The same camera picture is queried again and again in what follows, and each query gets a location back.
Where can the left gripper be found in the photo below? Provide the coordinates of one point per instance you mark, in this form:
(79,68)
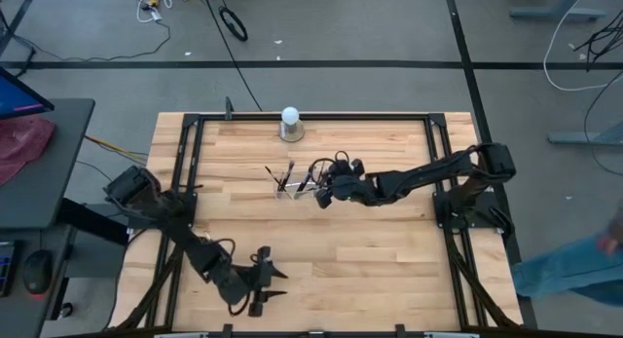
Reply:
(260,274)

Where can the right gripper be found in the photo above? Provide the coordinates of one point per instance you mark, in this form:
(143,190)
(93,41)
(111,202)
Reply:
(345,187)

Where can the thick dark-bristled makeup brush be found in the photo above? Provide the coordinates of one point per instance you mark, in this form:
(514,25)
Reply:
(305,179)

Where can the thin black makeup brush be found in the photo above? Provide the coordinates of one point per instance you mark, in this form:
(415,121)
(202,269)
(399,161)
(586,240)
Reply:
(272,176)

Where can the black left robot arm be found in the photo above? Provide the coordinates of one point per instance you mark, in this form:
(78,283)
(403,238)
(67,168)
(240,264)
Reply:
(204,257)

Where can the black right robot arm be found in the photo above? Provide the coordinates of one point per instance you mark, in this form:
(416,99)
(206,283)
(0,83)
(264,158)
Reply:
(428,175)

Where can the clear acrylic organizer box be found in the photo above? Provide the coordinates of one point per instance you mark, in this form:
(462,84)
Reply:
(292,194)

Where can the white globe lamp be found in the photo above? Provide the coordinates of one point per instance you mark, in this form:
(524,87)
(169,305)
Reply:
(290,116)

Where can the white light strip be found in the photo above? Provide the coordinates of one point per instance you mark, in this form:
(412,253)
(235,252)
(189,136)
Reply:
(452,335)
(180,335)

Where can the black computer mouse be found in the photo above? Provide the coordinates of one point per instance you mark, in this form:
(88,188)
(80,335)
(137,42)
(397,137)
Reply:
(38,272)

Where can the person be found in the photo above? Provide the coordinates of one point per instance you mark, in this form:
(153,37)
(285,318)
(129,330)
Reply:
(569,270)

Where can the dark grey desk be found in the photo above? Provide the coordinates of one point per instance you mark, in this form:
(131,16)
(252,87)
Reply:
(48,201)

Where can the grey desk foot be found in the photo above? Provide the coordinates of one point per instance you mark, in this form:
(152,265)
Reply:
(584,137)
(555,14)

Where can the black keyboard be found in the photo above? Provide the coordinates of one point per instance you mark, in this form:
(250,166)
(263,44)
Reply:
(6,267)

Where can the red cloth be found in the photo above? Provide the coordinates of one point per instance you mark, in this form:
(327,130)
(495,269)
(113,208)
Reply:
(24,143)

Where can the computer monitor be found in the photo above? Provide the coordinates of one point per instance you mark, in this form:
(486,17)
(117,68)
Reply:
(19,99)

